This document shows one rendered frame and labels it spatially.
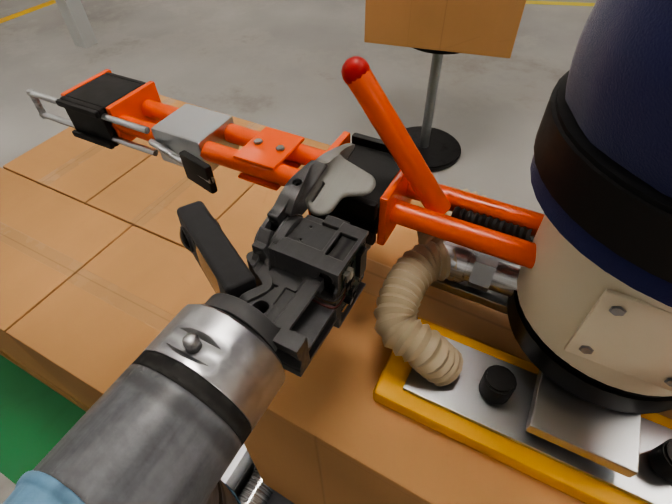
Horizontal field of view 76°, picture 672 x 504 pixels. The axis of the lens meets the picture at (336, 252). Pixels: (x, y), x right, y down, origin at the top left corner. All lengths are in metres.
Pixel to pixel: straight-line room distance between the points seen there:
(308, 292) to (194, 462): 0.13
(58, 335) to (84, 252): 0.26
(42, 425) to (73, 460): 1.50
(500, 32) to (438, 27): 0.24
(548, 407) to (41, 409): 1.62
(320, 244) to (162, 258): 0.92
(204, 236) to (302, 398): 0.18
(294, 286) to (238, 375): 0.09
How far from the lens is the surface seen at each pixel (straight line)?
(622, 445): 0.43
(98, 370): 1.09
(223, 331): 0.29
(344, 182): 0.38
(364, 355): 0.46
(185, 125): 0.53
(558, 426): 0.42
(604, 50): 0.28
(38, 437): 1.76
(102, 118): 0.59
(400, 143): 0.38
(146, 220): 1.36
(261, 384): 0.29
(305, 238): 0.35
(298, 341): 0.30
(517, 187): 2.35
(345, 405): 0.44
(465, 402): 0.43
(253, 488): 0.88
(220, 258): 0.35
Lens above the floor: 1.39
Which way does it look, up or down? 48 degrees down
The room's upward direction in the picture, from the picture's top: 1 degrees counter-clockwise
